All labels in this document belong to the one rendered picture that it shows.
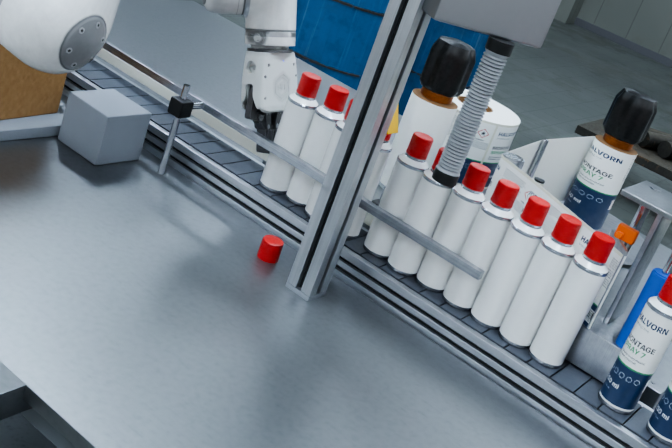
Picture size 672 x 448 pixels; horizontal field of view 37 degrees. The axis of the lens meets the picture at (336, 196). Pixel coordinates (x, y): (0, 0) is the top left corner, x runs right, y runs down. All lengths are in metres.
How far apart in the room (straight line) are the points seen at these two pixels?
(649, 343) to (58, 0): 0.86
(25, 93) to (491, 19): 0.80
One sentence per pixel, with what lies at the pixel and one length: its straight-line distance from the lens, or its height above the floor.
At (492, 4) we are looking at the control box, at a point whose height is 1.33.
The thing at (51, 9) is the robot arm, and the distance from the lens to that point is 1.13.
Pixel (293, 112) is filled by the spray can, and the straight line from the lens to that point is 1.60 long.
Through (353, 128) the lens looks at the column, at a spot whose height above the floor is 1.10.
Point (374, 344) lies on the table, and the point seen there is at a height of 0.83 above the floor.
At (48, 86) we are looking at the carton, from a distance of 1.75.
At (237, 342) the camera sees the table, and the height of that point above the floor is 0.83.
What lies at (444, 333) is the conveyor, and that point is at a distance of 1.48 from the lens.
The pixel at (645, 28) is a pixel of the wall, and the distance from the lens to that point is 11.49.
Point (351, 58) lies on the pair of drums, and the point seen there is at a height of 0.41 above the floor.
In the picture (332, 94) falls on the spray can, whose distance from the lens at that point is 1.58.
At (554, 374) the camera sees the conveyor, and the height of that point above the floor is 0.87.
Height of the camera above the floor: 1.51
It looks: 21 degrees down
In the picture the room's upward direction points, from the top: 20 degrees clockwise
